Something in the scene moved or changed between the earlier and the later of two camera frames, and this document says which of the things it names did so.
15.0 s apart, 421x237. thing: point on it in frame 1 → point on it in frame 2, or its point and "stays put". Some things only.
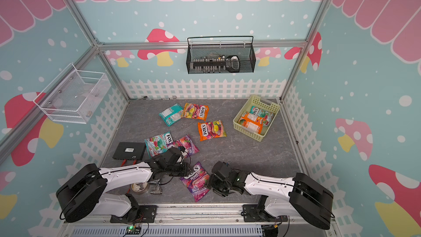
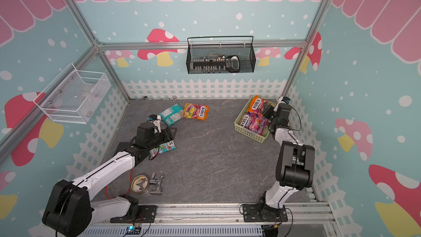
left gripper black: (185, 170) → (169, 134)
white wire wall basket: (73, 95) stays put
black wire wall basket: (221, 54) stays put
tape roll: (139, 186) stays put
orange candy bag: (195, 111) stays put
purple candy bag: (186, 144) → (254, 123)
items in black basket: (217, 64) stays put
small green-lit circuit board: (132, 230) stays put
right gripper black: (211, 182) → (268, 111)
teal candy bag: (155, 145) stays put
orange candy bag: (211, 129) → (256, 105)
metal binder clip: (157, 190) stays put
